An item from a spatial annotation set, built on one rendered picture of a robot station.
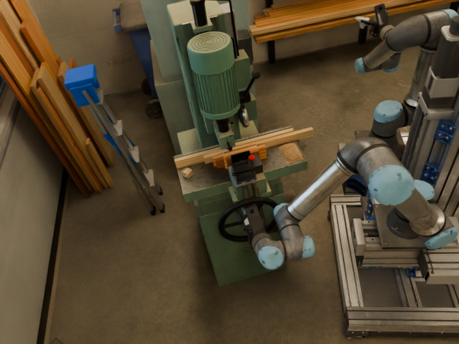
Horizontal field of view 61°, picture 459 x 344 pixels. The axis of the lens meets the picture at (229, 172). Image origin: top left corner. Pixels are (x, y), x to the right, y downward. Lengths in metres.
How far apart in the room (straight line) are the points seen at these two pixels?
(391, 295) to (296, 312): 0.53
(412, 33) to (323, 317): 1.54
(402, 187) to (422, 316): 1.17
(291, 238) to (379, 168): 0.39
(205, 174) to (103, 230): 1.35
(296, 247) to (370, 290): 1.00
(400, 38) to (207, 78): 0.78
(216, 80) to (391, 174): 0.74
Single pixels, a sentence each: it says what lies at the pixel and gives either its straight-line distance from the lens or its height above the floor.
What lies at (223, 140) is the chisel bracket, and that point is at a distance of 1.76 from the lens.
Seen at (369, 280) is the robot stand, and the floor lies 0.21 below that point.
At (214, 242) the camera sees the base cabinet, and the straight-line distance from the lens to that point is 2.11.
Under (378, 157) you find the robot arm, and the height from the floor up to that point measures 1.38.
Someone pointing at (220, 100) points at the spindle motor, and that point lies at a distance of 1.59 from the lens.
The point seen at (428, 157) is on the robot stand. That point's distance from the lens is 1.79.
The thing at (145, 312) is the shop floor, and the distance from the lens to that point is 2.55.
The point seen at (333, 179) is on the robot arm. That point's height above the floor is 1.24.
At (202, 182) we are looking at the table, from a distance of 1.81.
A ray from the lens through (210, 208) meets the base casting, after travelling 1.89.
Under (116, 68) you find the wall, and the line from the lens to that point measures 4.18.
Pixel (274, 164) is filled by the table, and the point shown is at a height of 0.90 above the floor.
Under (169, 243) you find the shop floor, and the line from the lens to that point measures 2.76.
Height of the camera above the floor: 2.20
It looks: 46 degrees down
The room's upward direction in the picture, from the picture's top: 10 degrees counter-clockwise
